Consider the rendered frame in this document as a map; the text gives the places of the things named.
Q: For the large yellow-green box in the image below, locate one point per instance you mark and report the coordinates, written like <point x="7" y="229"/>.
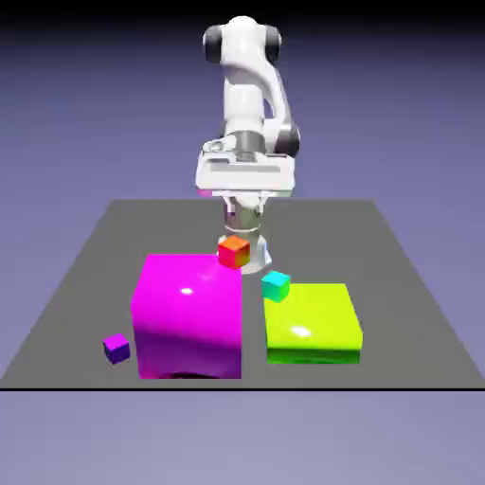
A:
<point x="312" y="322"/>

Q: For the small orange-red cube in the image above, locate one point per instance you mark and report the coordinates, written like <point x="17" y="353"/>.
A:
<point x="233" y="252"/>

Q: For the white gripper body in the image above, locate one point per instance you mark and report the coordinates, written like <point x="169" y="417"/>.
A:
<point x="246" y="178"/>

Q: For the small cyan cube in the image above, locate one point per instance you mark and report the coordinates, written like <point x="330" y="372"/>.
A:
<point x="276" y="286"/>

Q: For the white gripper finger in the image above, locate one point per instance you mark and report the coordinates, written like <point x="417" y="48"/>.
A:
<point x="228" y="204"/>
<point x="262" y="204"/>

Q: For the large magenta box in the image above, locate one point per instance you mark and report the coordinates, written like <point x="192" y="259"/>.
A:
<point x="187" y="314"/>

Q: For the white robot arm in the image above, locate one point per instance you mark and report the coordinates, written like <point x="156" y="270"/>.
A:
<point x="242" y="75"/>

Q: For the small purple cube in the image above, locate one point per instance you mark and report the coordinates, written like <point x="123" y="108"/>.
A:
<point x="116" y="348"/>

